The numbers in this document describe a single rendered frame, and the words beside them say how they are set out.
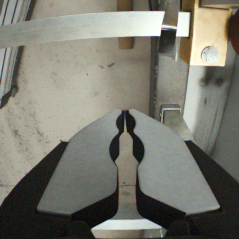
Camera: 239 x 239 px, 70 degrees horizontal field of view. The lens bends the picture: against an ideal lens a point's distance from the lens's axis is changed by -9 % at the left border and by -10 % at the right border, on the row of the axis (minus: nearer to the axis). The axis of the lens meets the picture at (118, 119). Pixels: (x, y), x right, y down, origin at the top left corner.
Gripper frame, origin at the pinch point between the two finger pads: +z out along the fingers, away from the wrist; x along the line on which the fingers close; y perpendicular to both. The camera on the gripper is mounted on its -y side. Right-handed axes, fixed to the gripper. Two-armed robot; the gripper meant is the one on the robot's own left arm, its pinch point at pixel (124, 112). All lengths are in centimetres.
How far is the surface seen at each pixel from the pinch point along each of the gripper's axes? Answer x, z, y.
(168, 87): 10.4, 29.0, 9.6
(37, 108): -58, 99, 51
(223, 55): 12.8, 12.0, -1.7
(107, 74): -9, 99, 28
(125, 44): 2, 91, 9
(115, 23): -0.8, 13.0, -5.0
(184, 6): 8.2, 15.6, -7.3
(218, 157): 32, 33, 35
